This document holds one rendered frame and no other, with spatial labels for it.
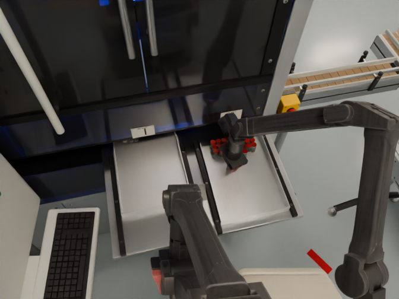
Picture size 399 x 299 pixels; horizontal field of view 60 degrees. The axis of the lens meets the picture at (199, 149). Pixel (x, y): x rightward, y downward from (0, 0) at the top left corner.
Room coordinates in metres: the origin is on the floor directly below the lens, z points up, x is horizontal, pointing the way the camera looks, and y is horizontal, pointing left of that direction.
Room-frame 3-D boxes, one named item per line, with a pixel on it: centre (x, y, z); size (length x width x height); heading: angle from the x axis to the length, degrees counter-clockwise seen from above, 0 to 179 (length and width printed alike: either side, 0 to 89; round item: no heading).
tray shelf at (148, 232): (0.63, 0.01, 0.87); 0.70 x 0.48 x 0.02; 106
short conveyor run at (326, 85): (1.14, -0.59, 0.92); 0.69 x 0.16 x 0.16; 106
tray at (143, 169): (0.65, 0.19, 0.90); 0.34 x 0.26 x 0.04; 16
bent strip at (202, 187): (0.50, -0.03, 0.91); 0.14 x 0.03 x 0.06; 15
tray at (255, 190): (0.64, -0.17, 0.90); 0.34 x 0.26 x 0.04; 15
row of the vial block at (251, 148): (0.75, -0.14, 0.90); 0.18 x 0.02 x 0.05; 105
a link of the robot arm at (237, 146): (0.67, -0.12, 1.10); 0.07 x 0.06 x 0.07; 23
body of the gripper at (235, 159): (0.66, -0.12, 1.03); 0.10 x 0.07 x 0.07; 29
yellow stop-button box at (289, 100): (0.92, -0.35, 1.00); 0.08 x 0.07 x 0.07; 16
